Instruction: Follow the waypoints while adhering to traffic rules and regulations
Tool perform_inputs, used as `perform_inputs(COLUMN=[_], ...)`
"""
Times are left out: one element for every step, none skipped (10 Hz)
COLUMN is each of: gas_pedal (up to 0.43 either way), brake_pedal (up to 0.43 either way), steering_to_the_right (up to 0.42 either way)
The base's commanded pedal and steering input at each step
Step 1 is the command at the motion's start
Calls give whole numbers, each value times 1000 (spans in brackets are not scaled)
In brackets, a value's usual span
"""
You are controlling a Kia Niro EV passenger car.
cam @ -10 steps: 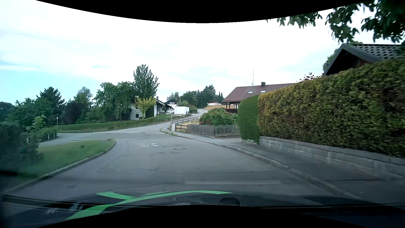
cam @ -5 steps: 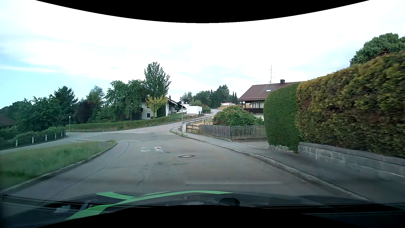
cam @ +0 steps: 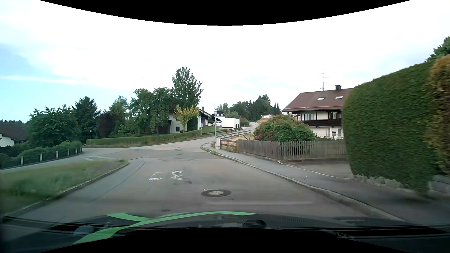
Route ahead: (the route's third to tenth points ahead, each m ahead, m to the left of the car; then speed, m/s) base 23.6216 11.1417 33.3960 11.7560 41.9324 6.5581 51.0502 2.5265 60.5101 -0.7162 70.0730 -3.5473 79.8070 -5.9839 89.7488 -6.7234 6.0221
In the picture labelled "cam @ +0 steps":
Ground wire fence with white posts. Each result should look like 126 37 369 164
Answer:
0 147 83 170

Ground flowering green bush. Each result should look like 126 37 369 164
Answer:
253 114 317 142

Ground yellow-green small tree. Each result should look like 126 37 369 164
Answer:
174 105 200 133

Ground tall trimmed green hedge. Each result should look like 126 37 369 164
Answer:
342 54 450 192

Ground grey pavement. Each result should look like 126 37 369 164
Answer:
201 142 450 225

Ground grey asphalt road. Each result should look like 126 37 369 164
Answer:
0 122 405 225

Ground hedge behind wire fence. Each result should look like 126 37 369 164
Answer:
0 141 83 166

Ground brown wooden picket fence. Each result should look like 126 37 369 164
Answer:
220 139 347 161

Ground row of trees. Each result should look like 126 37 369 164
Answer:
26 67 204 144

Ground grass verge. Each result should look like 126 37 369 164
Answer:
0 160 128 213

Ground white house with dark roof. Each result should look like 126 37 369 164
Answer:
155 107 213 135

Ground white house with brown roof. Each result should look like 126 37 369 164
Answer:
282 85 354 140

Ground road markings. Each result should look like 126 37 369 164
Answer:
82 156 184 181

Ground car's own bonnet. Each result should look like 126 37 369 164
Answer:
0 211 450 253

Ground low trimmed green hedge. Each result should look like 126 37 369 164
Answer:
86 130 202 147

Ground wooden rail fence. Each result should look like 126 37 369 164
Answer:
202 127 252 140

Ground group of dark trees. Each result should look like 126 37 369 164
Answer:
215 94 282 122

